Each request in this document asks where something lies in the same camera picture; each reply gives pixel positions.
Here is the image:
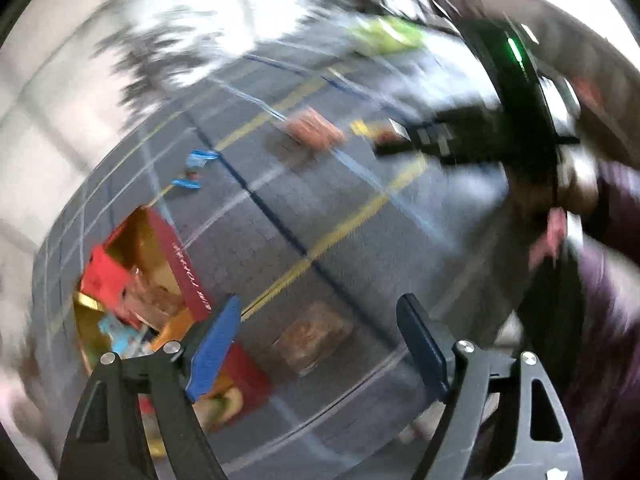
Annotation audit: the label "red toffee snack box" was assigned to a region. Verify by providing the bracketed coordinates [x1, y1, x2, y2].
[73, 206, 272, 431]

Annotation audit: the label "blue wrapped cookie pack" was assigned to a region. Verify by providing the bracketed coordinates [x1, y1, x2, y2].
[171, 150, 219, 190]

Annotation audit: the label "clear bag orange snacks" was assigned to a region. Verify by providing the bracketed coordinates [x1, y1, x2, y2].
[284, 107, 346, 152]

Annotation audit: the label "painted folding screen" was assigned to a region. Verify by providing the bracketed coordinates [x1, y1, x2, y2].
[0, 0, 402, 271]

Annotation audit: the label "brown cake pack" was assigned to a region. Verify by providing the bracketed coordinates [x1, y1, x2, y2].
[273, 301, 354, 376]

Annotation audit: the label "red packet in box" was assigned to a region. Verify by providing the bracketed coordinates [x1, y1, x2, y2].
[79, 245, 130, 321]

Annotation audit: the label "person right hand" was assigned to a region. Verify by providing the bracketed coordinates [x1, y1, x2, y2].
[528, 146, 599, 270]

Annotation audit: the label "yellow brown pastry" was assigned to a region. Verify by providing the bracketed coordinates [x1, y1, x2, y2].
[350, 118, 409, 145]

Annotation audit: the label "green snack bag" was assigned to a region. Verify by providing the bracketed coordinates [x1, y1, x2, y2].
[349, 16, 424, 58]

